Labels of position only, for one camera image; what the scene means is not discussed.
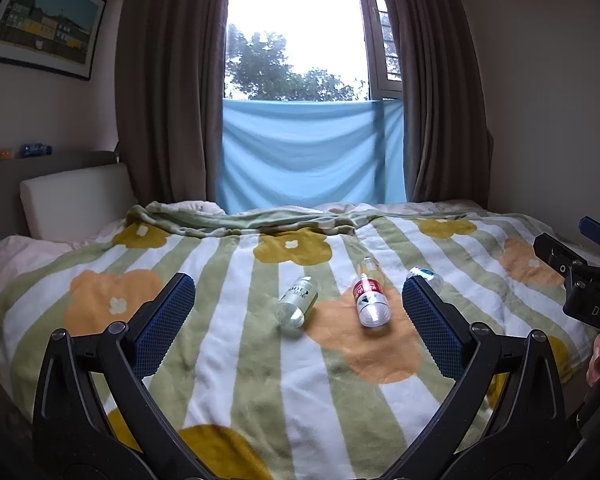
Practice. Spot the blue toy car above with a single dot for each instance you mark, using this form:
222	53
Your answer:
36	149

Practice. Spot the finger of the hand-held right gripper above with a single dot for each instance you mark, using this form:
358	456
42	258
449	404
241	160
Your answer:
597	231
555	255

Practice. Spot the framed wall picture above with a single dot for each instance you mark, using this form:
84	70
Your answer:
42	15

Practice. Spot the clear bottle with dark label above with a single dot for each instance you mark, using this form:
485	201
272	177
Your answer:
298	302

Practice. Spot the window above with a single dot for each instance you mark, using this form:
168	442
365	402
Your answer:
300	25

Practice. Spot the light blue cloth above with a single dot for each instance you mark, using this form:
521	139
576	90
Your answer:
310	155

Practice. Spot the striped floral blanket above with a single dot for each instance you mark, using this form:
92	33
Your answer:
260	370

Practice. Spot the grey headboard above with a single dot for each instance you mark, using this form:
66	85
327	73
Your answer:
0	195

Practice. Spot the clear bottle with red label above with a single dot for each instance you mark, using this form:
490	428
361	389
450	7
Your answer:
371	297

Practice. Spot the white cushion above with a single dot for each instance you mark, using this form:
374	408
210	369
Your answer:
75	200

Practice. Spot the brown curtain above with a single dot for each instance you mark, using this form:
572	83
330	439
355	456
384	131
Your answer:
170	85
437	90

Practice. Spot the small orange toy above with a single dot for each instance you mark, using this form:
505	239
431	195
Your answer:
3	154

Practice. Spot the clear bottle with blue label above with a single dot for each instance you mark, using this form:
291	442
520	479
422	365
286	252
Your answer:
426	275

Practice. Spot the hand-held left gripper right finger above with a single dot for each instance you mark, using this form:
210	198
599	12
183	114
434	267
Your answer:
432	330

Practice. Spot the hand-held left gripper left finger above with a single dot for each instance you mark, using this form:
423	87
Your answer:
162	327

